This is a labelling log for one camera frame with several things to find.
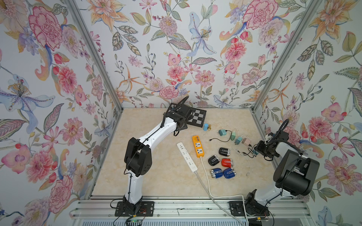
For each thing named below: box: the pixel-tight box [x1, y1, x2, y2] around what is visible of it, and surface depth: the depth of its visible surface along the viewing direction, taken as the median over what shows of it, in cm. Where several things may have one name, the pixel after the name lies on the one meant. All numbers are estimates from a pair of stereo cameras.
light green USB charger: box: [230, 132, 237, 141], surface depth 103 cm
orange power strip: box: [192, 135, 205, 159], surface depth 97 cm
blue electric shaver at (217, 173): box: [210, 168, 223, 179], surface depth 86 cm
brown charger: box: [241, 137, 251, 146], surface depth 100 cm
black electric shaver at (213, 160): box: [207, 154, 221, 167], surface depth 91 cm
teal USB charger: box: [234, 136, 243, 145], surface depth 100 cm
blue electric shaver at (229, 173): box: [222, 167, 237, 179], surface depth 86 cm
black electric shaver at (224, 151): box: [218, 147, 231, 157], surface depth 95 cm
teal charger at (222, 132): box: [218, 129, 227, 137], surface depth 106 cm
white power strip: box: [176, 142, 198, 172], surface depth 92 cm
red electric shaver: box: [221, 158, 234, 168], surface depth 90 cm
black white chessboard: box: [186, 107, 207, 128], surface depth 113 cm
